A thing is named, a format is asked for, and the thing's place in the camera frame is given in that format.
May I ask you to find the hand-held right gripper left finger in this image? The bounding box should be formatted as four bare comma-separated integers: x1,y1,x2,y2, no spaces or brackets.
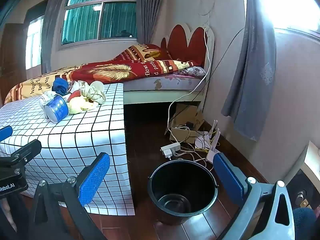
30,152,111,240

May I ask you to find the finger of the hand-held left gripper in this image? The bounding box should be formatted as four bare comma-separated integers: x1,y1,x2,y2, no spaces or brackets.
0,139,42,167
0,126,13,143

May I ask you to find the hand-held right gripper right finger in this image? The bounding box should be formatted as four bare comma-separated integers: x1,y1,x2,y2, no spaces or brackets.
213,152,296,240

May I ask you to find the black plastic bucket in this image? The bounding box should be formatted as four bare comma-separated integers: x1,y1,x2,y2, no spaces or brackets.
147,159,219,225

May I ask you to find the yellow paper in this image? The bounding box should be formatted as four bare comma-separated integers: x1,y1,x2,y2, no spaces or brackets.
68,95,97,115

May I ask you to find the blue wrapper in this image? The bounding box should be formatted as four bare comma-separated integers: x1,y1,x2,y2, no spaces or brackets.
52,77,69,94

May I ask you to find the beige wrapper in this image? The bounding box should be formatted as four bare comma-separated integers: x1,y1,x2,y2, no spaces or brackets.
77,80,107,104

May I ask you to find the white paper cup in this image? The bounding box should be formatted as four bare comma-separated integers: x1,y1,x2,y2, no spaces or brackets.
90,81,105,92

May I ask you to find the white router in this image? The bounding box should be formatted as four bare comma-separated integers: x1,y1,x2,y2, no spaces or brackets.
206,120,222,164

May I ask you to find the white modem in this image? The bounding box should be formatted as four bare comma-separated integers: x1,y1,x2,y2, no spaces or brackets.
195,131,213,150

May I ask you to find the checkered cloth table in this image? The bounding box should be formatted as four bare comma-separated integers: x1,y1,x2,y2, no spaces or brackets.
0,82,135,216

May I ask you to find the cardboard box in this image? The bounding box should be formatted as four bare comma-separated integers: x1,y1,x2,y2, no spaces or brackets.
169,104,205,144

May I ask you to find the white power strip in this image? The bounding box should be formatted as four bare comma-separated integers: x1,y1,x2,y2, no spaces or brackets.
160,142,181,159

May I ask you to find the brown wooden door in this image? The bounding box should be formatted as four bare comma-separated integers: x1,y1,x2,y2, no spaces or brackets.
0,23,28,105

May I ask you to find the person's dark blue clothing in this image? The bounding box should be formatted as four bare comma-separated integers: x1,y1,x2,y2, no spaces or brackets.
292,207,320,240

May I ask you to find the small bright window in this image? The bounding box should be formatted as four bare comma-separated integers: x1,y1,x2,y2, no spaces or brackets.
25,15,44,69

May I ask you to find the grey patterned curtain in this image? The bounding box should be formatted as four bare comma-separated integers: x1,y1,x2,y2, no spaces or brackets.
221,0,277,142

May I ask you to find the bed with red blanket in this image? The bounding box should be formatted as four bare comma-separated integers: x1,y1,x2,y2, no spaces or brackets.
4,44,208,104

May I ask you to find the floral pillow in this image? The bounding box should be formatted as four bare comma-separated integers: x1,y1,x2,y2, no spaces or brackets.
179,66,208,77

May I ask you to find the bed with floral mattress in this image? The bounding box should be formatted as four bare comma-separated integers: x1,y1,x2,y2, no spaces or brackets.
122,66,213,105

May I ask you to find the window with green curtain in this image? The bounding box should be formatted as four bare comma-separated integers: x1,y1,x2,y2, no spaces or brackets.
61,0,138,46

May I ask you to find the red scalloped headboard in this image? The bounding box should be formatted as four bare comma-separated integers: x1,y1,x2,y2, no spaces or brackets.
160,22,215,67

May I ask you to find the white cable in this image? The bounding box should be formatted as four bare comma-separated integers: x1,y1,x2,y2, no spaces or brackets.
167,25,209,140

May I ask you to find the black cable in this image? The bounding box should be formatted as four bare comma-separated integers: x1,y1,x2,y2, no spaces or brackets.
172,27,245,120

